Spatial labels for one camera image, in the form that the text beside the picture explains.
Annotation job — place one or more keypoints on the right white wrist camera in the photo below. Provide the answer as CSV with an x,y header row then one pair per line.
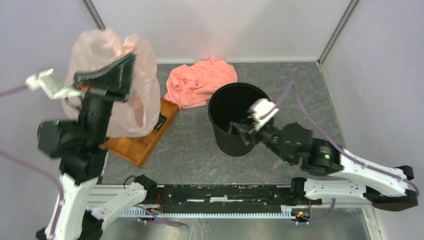
x,y
261,112

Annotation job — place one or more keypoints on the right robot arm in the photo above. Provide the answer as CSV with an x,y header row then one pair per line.
x,y
354,178

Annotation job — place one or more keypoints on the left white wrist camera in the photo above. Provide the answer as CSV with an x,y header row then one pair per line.
x,y
50,83

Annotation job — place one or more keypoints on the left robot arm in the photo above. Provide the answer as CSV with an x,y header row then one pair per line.
x,y
77,143

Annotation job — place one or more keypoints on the salmon pink cloth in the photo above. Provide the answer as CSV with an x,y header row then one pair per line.
x,y
190,86

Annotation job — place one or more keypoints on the pink plastic trash bag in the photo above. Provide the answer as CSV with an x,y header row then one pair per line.
x,y
96,49

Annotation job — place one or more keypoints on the black trash bin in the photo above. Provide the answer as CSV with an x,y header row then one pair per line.
x,y
228,104

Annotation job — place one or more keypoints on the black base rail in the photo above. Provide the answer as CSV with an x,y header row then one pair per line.
x,y
225,200

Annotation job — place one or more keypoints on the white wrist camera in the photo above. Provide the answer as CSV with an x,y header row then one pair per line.
x,y
50,83
261,112

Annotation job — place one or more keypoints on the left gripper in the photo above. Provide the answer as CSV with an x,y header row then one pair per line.
x,y
113,80

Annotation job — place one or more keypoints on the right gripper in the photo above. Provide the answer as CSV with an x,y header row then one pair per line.
x,y
246,135

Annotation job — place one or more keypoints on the orange compartment tray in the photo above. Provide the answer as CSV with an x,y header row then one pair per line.
x,y
137,150

